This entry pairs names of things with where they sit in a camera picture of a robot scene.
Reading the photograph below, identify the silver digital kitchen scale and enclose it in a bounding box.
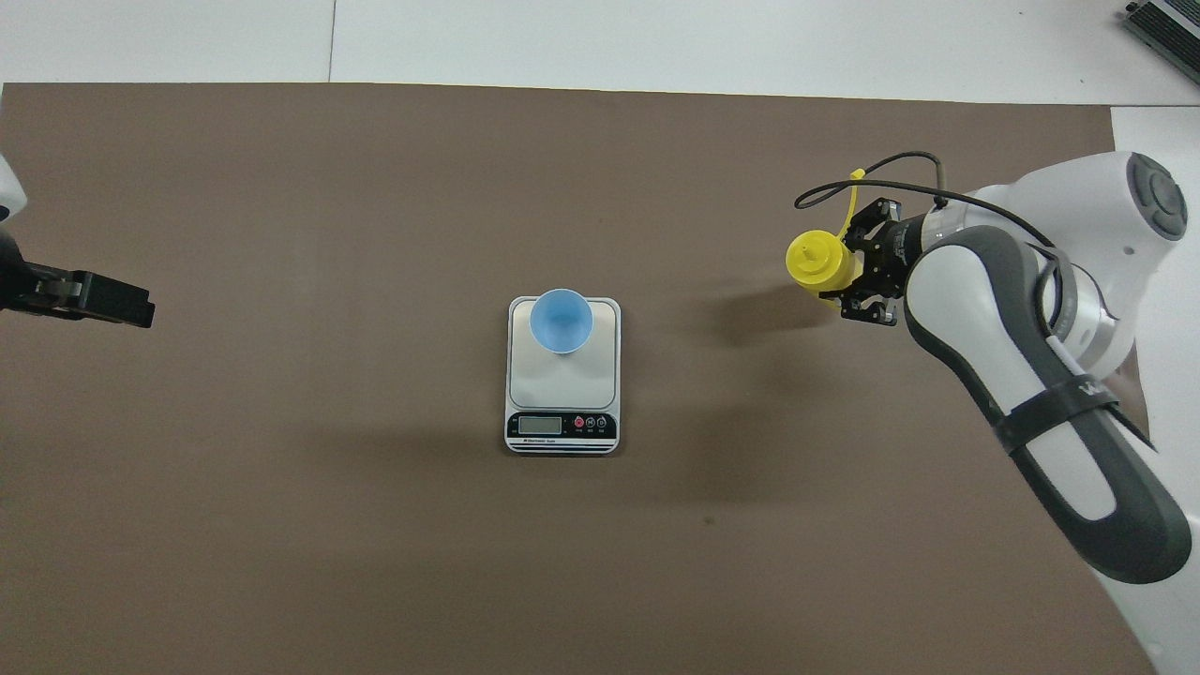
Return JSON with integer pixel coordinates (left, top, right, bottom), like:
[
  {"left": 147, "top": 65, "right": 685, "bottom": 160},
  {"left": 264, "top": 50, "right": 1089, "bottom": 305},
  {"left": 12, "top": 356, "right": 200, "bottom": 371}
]
[{"left": 504, "top": 296, "right": 623, "bottom": 457}]

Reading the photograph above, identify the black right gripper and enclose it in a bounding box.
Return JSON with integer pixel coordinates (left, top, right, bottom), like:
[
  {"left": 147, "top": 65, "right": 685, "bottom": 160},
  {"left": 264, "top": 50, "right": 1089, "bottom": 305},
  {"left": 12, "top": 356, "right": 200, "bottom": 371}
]
[{"left": 820, "top": 197, "right": 929, "bottom": 326}]

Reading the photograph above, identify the light blue plastic cup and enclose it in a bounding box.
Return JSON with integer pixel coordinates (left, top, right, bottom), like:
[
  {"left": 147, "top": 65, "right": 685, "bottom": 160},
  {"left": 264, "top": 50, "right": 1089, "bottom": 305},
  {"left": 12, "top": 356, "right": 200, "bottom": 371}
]
[{"left": 530, "top": 288, "right": 594, "bottom": 355}]

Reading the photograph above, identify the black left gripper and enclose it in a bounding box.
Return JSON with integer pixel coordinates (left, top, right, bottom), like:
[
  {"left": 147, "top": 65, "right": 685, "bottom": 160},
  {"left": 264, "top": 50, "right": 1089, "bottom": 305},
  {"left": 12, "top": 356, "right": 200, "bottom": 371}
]
[{"left": 0, "top": 230, "right": 156, "bottom": 329}]

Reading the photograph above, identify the grey finned metal device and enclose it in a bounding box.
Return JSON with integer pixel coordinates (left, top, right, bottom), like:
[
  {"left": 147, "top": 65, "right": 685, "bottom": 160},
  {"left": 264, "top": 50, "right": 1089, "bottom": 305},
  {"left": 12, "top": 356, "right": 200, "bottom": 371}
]
[{"left": 1120, "top": 0, "right": 1200, "bottom": 87}]

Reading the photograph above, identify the brown paper mat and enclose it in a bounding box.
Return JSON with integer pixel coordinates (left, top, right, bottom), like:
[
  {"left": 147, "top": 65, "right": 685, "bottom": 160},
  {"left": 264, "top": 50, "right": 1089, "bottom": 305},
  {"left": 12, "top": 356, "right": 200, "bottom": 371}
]
[{"left": 0, "top": 82, "right": 1159, "bottom": 675}]

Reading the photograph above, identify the yellow squeeze bottle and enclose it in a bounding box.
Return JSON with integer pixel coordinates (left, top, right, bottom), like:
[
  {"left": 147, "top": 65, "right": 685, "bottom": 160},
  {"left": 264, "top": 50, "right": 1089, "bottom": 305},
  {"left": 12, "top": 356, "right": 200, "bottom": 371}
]
[{"left": 786, "top": 169, "right": 868, "bottom": 303}]

